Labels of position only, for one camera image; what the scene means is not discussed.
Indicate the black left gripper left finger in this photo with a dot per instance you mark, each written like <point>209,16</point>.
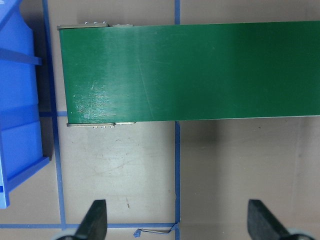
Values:
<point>94,224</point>

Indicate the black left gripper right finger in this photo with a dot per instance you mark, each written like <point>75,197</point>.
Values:
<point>263,225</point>

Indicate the blue left bin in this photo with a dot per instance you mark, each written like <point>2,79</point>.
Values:
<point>21,152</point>

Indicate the green conveyor belt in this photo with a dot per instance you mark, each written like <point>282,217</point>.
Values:
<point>129,74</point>

